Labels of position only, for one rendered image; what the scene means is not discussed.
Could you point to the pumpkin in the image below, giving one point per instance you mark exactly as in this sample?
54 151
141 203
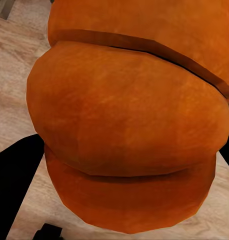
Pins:
132 102

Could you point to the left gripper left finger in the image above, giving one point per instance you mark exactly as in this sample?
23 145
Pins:
18 166

